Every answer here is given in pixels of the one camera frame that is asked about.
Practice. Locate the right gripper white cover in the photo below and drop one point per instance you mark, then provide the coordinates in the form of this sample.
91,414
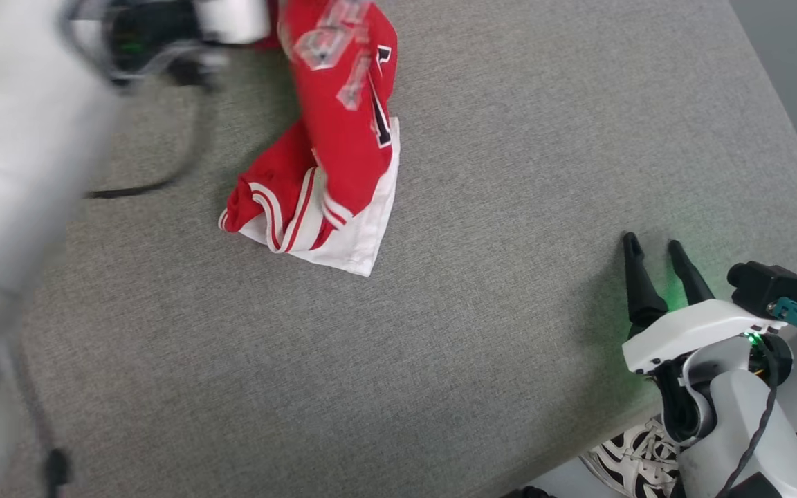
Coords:
696,328

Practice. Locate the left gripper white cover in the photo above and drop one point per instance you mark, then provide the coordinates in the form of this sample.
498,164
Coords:
163,34

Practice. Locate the red basketball jersey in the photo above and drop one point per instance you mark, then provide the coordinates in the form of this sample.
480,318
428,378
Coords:
343,138

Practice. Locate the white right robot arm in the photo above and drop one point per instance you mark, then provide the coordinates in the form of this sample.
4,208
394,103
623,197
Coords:
744,429

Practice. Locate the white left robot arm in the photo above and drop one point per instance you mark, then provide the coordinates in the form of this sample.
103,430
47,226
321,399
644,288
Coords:
18,173

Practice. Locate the white and black sneaker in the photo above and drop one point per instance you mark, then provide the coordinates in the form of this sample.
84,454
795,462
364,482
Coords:
637,456

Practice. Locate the grey fabric sofa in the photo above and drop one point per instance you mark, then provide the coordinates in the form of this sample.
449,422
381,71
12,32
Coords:
474,346

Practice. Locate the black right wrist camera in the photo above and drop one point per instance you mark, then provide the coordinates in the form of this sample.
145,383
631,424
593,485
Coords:
765,287

